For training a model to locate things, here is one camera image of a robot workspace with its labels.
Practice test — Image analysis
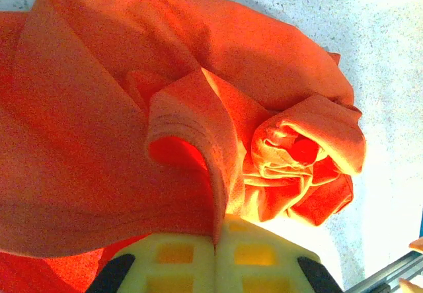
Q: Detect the orange t-shirt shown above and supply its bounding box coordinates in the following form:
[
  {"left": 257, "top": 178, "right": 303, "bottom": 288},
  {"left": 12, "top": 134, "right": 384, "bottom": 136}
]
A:
[{"left": 0, "top": 0, "right": 368, "bottom": 293}]

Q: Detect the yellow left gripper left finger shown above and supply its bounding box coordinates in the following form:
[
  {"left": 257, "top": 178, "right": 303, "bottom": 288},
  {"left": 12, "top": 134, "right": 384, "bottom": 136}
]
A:
[{"left": 86, "top": 231, "right": 217, "bottom": 293}]

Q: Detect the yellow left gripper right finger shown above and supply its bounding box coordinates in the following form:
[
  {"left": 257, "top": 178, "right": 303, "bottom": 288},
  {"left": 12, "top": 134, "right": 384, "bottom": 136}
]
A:
[{"left": 214, "top": 216, "right": 344, "bottom": 293}]

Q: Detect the aluminium front rail frame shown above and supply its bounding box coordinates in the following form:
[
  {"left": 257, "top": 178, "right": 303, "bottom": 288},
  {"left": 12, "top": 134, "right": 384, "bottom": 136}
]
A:
[{"left": 345, "top": 250, "right": 423, "bottom": 293}]

